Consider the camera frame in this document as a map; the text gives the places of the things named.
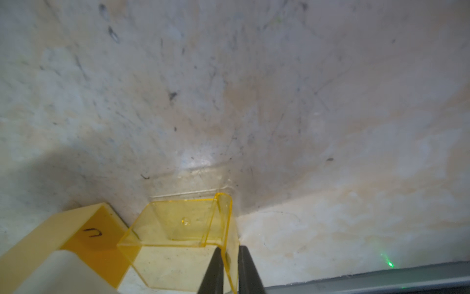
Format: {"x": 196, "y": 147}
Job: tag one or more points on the yellow transparent tray bottom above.
{"x": 172, "y": 241}

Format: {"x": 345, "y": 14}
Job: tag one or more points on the yellow sharpener bottom row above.
{"x": 73, "y": 252}

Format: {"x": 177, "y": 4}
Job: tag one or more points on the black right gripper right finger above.
{"x": 249, "y": 279}

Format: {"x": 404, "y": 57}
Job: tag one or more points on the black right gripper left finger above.
{"x": 213, "y": 280}

